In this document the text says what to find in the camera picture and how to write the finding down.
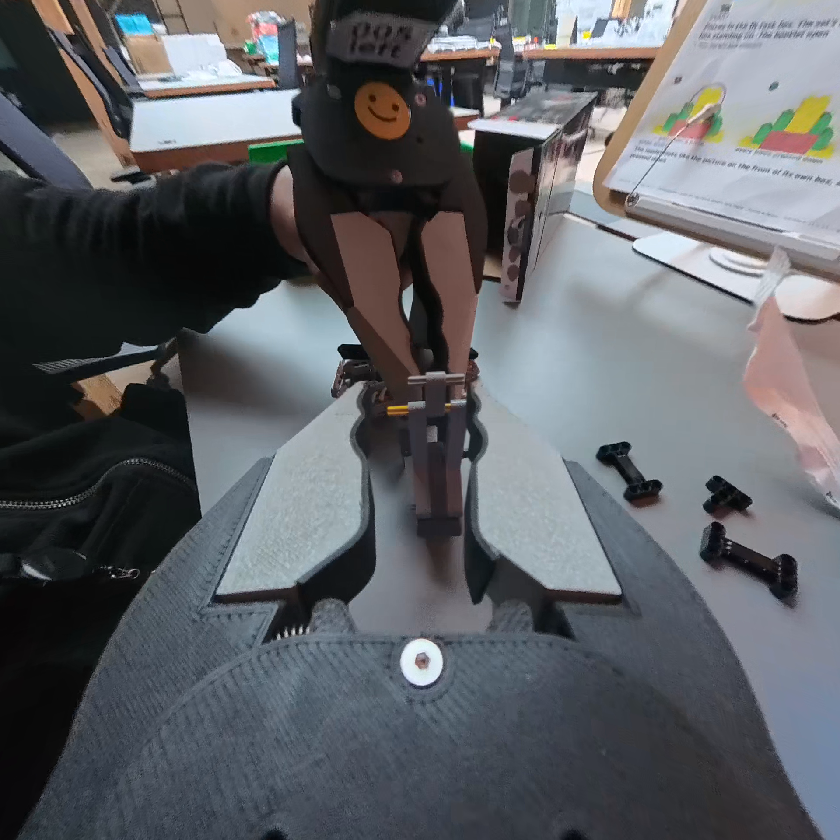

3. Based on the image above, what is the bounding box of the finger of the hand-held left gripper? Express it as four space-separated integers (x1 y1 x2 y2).
408 211 480 385
330 211 422 401

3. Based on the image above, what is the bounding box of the green plastic bin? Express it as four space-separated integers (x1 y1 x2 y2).
247 131 475 166

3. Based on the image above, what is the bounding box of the wood-edged grey desk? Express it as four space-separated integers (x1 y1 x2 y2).
129 88 481 175

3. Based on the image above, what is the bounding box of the person's left hand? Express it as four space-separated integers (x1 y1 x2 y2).
271 163 350 311

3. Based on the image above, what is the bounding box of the open cardboard box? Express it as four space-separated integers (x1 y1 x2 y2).
469 91 599 304

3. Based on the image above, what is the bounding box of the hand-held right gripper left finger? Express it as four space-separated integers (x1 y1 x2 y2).
215 384 378 605

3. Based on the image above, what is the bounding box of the printed instruction sheet stand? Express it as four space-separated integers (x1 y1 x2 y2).
592 0 840 245

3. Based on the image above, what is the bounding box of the pink plastic bag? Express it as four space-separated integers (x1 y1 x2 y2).
742 246 840 519

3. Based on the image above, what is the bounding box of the person's left forearm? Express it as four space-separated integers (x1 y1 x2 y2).
0 161 309 395

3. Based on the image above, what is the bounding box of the white stand base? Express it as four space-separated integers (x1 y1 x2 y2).
632 231 840 324

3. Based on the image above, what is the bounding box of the black lego angle connector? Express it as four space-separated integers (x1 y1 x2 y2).
701 475 754 516

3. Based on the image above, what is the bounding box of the black lego H connector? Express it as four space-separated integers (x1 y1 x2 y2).
595 441 664 504
698 521 800 601

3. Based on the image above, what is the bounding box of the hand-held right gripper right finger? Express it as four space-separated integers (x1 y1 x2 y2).
462 386 623 606

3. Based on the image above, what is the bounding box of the grey lego liftarm assembly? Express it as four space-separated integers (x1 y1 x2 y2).
331 341 484 540

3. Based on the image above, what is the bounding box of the black monitor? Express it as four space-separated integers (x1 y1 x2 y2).
276 18 301 91

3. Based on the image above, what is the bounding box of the stack of white boxes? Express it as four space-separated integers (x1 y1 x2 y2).
159 31 229 67

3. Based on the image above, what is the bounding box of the black office chair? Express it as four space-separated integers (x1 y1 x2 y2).
0 92 96 191

